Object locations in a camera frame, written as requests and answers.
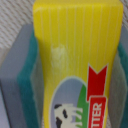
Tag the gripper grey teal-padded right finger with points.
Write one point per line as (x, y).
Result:
(118, 100)

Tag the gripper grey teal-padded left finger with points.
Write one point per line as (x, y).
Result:
(21, 81)

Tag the yellow toy butter box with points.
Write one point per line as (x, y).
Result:
(78, 40)

